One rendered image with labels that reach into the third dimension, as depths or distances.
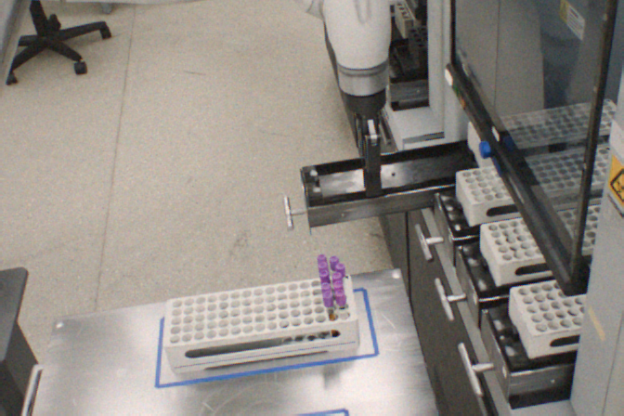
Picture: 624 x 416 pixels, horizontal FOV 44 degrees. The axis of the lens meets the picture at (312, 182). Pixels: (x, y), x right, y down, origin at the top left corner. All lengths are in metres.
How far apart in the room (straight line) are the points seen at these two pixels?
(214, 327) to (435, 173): 0.58
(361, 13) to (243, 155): 1.86
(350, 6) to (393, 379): 0.58
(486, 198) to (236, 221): 1.48
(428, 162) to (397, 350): 0.50
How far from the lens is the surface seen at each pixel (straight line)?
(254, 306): 1.21
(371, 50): 1.29
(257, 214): 2.76
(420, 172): 1.56
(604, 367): 1.09
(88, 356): 1.32
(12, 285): 1.69
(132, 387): 1.25
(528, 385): 1.24
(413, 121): 1.83
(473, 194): 1.42
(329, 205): 1.49
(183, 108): 3.45
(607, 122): 1.61
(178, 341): 1.21
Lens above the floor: 1.76
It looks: 38 degrees down
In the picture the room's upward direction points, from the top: 8 degrees counter-clockwise
